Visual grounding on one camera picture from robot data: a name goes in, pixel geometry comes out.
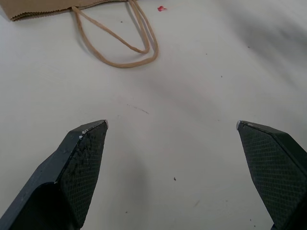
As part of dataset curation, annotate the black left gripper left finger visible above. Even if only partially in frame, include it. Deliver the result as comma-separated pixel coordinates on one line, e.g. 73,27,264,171
0,119,109,230

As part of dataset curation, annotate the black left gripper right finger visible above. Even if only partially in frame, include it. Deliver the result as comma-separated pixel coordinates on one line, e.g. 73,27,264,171
236,120,307,230

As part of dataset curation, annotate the brown paper bag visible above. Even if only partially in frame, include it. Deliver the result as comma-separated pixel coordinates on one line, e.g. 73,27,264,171
0,0,159,69

